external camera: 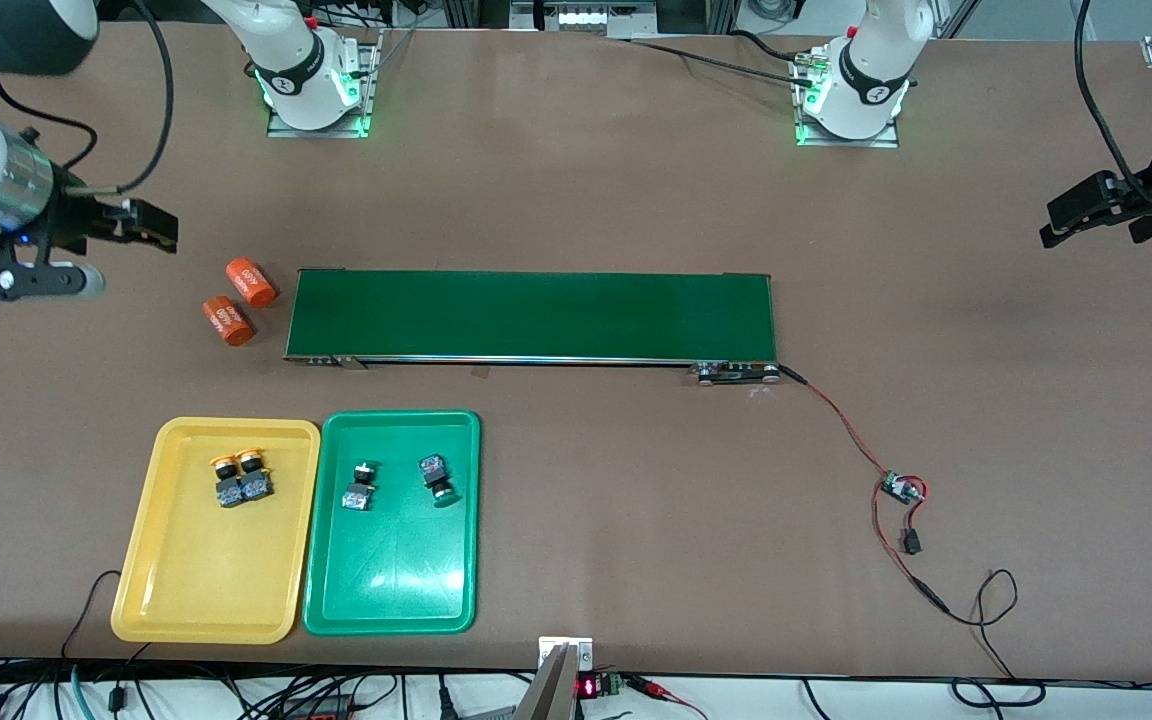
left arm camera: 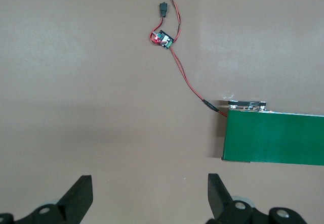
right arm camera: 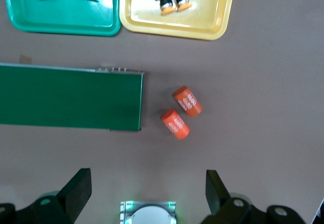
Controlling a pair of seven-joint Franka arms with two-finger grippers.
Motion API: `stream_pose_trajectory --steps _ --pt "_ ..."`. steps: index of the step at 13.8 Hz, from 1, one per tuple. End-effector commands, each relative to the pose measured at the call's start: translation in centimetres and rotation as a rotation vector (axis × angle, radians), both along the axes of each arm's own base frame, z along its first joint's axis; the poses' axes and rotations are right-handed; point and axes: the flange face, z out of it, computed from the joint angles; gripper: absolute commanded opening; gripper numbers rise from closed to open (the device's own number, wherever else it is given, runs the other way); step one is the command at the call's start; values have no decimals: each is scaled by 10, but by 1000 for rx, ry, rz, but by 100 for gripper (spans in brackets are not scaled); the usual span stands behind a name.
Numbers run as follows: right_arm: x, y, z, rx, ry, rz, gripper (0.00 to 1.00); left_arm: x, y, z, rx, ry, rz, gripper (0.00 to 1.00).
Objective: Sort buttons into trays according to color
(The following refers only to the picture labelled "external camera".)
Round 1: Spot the small green circuit board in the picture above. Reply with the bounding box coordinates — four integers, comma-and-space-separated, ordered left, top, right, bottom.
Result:
881, 470, 929, 507

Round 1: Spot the green conveyor belt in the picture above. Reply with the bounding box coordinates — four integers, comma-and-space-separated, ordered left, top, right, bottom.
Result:
284, 268, 782, 387

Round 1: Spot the yellow plastic tray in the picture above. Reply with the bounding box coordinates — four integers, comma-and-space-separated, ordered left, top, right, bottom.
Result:
111, 417, 322, 645

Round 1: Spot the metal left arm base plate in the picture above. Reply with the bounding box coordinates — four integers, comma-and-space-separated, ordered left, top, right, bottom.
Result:
794, 50, 902, 149

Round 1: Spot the silver mounting bracket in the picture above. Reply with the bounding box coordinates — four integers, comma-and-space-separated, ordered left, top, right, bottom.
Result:
539, 637, 595, 671

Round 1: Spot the green plastic tray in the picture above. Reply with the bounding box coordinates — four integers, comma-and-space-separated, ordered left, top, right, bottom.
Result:
302, 410, 482, 637

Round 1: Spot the long black table cable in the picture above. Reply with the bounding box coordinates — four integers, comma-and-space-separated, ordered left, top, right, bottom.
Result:
604, 35, 822, 86

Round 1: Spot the thin black looped cable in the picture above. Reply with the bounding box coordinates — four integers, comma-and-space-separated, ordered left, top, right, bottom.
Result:
941, 568, 1049, 709

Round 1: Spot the orange cylinder battery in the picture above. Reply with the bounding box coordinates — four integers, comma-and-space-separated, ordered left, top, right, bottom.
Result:
225, 257, 279, 310
201, 296, 257, 349

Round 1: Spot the yellow push button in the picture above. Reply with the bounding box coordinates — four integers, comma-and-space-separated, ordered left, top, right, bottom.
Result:
236, 449, 274, 501
210, 456, 244, 509

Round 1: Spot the grey light box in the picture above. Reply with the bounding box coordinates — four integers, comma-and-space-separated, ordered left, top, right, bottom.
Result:
509, 0, 659, 33

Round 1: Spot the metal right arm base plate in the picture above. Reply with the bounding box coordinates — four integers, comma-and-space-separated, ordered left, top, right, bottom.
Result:
266, 28, 382, 139

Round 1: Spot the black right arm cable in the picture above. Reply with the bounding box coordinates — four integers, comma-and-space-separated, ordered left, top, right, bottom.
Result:
66, 0, 175, 196

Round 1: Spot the red clip lead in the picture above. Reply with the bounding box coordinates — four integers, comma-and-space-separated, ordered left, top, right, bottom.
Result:
624, 676, 709, 720

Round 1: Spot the red black power cable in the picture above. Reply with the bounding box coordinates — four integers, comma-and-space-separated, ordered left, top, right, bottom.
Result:
776, 365, 952, 613

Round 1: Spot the teal cable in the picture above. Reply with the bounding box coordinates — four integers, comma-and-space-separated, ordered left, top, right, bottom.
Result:
69, 662, 99, 720

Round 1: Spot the green push button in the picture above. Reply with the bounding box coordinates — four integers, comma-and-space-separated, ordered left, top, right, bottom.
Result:
418, 454, 461, 508
342, 461, 380, 512

